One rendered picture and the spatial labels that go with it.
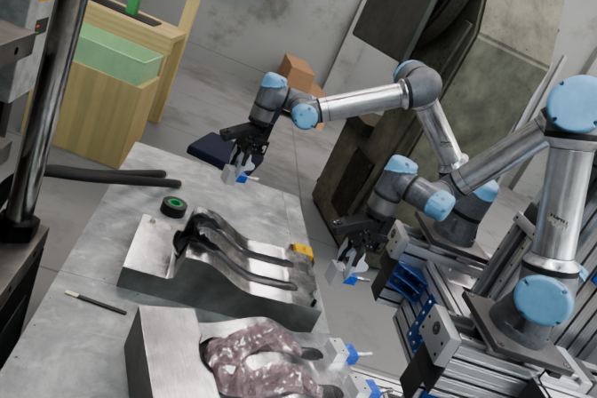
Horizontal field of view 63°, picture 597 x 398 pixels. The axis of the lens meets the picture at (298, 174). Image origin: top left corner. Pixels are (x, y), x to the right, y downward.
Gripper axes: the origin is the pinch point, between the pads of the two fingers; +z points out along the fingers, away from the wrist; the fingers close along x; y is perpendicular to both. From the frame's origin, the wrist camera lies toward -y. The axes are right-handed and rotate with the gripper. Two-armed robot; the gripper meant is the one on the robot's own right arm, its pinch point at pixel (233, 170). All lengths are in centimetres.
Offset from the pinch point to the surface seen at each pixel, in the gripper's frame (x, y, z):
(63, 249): 80, -26, 95
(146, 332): -69, -45, 4
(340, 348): -74, 2, 7
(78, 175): -14, -51, 3
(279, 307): -58, -7, 9
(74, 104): 193, -16, 62
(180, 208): -9.6, -17.9, 11.6
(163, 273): -45, -33, 9
